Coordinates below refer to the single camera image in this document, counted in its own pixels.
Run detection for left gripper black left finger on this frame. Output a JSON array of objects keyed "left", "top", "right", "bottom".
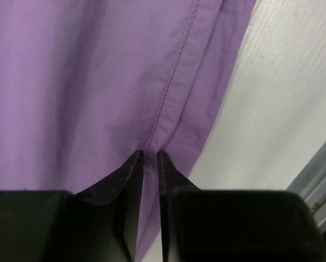
[{"left": 0, "top": 151, "right": 144, "bottom": 261}]

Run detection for purple trousers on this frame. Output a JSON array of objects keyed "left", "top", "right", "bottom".
[{"left": 0, "top": 1, "right": 255, "bottom": 261}]

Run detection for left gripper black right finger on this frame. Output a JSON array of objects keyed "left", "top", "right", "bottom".
[{"left": 157, "top": 152, "right": 326, "bottom": 261}]

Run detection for aluminium rail frame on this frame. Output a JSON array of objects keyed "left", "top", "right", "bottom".
[{"left": 287, "top": 142, "right": 326, "bottom": 241}]

